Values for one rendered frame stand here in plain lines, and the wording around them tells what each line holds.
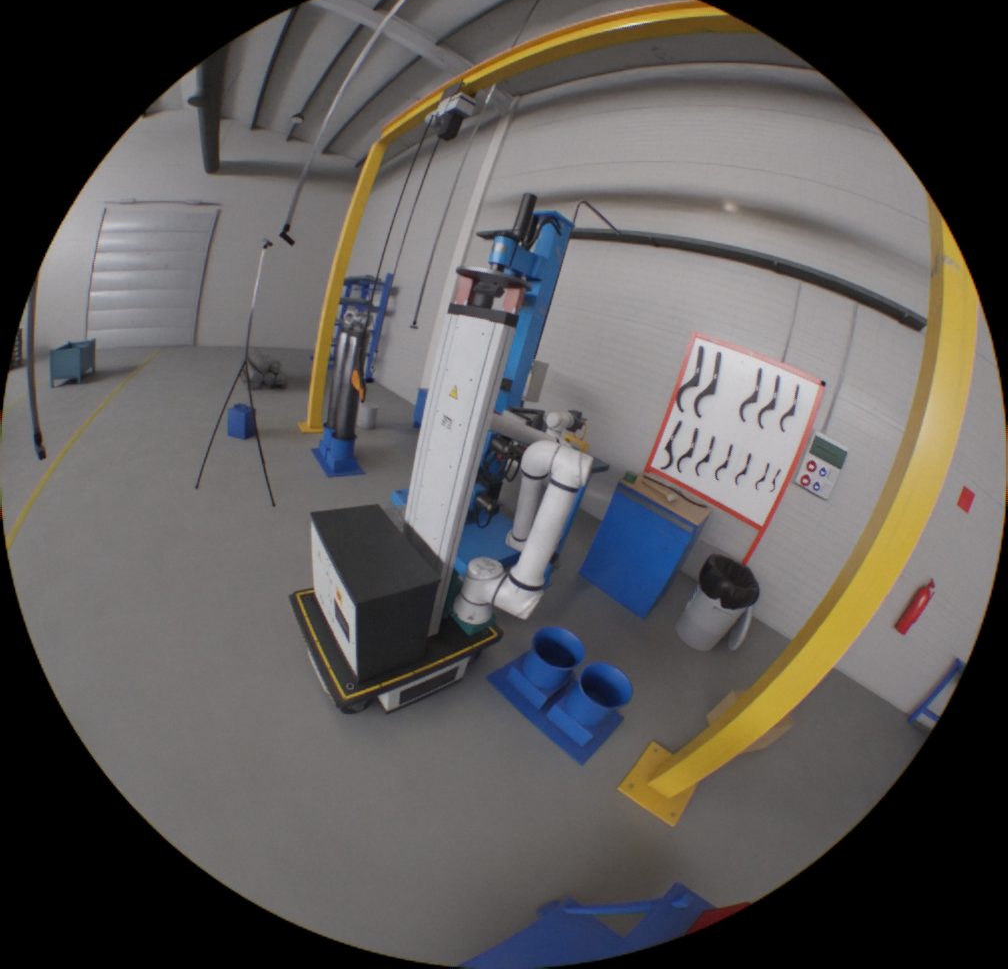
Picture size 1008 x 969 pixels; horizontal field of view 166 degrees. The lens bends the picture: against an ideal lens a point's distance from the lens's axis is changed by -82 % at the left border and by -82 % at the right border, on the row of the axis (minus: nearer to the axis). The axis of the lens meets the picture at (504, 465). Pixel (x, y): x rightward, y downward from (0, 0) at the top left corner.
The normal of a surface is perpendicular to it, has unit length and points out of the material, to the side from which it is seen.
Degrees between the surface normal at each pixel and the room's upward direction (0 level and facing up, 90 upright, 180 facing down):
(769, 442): 90
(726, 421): 90
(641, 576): 90
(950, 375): 90
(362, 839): 0
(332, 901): 0
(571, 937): 0
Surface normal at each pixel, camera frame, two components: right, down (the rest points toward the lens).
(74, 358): 0.70, 0.42
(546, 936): 0.26, -0.90
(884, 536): -0.69, 0.07
